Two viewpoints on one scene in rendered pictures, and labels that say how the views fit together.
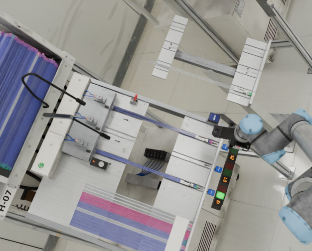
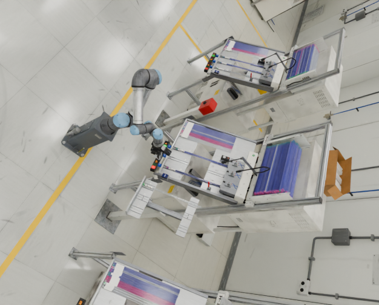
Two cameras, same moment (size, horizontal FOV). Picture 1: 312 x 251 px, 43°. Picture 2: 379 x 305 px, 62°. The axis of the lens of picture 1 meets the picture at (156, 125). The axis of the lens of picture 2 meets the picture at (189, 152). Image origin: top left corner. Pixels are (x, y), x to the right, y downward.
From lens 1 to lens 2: 1.98 m
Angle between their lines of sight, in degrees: 51
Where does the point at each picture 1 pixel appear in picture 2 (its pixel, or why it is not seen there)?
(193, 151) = (176, 164)
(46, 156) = (251, 158)
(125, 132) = (212, 174)
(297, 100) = (93, 233)
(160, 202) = (194, 144)
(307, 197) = (153, 76)
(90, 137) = (230, 167)
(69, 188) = (238, 151)
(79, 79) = (240, 194)
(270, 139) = (150, 126)
